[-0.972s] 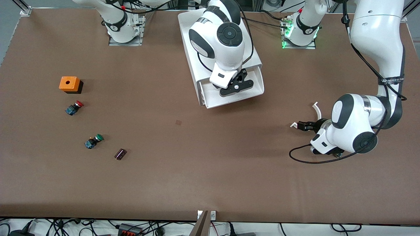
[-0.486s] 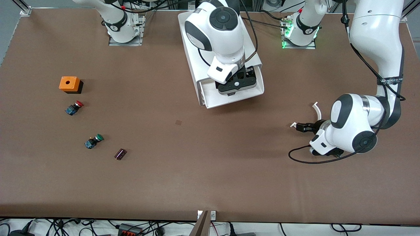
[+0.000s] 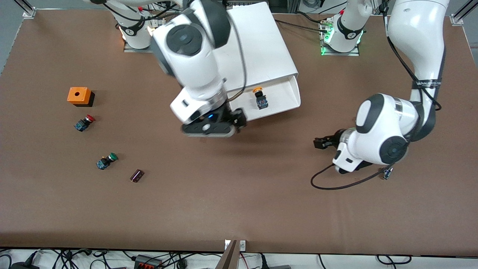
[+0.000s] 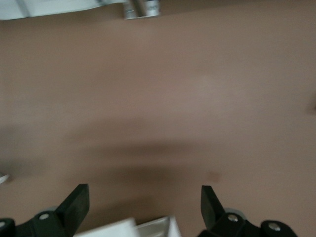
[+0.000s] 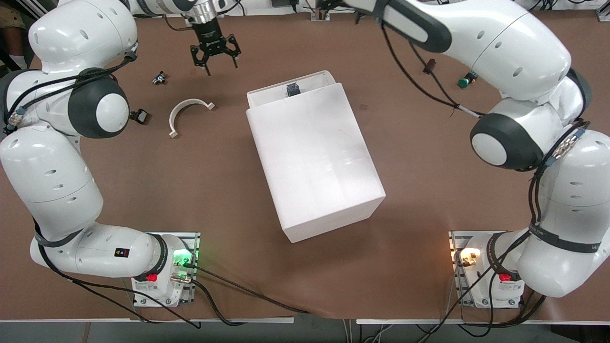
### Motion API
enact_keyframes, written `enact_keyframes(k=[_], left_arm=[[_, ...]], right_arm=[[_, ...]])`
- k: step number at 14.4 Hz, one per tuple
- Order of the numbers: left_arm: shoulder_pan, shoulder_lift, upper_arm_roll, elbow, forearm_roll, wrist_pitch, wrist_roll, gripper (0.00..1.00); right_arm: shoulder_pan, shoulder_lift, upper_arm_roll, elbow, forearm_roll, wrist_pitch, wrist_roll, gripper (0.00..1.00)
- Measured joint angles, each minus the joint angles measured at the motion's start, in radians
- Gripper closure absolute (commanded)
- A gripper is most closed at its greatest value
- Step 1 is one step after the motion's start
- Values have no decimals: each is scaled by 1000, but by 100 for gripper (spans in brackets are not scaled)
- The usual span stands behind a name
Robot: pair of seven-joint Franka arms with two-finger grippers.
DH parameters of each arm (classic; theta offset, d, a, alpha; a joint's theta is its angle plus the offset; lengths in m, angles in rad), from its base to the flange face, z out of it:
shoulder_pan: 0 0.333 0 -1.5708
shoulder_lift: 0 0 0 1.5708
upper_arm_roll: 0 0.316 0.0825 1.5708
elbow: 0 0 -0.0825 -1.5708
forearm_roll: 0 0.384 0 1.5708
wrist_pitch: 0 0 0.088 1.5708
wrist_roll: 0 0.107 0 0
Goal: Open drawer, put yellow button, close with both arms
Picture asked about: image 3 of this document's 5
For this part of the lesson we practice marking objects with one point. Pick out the black power strip red switches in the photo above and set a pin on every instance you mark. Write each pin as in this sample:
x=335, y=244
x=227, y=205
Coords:
x=147, y=262

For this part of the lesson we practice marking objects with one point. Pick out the small blue electronic component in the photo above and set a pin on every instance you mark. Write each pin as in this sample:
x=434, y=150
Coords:
x=387, y=173

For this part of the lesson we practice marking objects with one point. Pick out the green push button switch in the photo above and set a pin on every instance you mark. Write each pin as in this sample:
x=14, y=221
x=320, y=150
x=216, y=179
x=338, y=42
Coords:
x=106, y=161

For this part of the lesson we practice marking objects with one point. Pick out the small white metal bracket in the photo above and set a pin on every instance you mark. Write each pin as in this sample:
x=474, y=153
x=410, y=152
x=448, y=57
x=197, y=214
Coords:
x=242, y=244
x=227, y=244

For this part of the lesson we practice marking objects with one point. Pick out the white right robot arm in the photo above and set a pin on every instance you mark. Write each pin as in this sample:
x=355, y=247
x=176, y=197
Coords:
x=194, y=67

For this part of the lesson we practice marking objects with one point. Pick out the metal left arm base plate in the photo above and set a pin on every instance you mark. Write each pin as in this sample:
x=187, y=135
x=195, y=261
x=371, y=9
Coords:
x=356, y=52

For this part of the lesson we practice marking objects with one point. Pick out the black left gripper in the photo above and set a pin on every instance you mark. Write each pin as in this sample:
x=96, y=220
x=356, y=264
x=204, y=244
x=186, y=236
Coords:
x=333, y=141

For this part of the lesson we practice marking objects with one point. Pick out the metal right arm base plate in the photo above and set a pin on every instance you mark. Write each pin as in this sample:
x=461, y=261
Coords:
x=138, y=49

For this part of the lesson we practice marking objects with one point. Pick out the white cabinet drawer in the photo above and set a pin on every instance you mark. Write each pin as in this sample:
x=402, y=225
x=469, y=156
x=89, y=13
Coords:
x=283, y=97

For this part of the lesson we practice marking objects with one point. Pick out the purple cylindrical capacitor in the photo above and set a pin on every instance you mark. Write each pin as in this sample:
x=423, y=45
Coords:
x=137, y=175

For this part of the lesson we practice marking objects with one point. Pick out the red push button switch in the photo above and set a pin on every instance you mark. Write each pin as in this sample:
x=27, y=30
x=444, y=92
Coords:
x=84, y=123

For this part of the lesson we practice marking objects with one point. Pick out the orange box with hole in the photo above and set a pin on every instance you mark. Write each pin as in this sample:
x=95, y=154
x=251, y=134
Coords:
x=78, y=96

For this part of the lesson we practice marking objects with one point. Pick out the yellow push button switch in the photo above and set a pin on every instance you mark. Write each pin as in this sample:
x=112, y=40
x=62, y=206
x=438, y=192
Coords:
x=261, y=100

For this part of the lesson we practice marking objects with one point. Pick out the white drawer cabinet shell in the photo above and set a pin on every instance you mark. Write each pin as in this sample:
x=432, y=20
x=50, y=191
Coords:
x=261, y=48

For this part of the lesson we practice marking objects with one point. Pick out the aluminium frame profile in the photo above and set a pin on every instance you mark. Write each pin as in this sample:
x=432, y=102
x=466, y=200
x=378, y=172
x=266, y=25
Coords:
x=26, y=9
x=463, y=13

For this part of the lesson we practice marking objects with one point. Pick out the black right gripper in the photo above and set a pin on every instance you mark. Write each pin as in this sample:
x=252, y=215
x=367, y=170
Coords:
x=228, y=114

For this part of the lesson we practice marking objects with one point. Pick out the brown wooden post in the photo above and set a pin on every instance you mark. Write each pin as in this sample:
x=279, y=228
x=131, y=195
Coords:
x=228, y=257

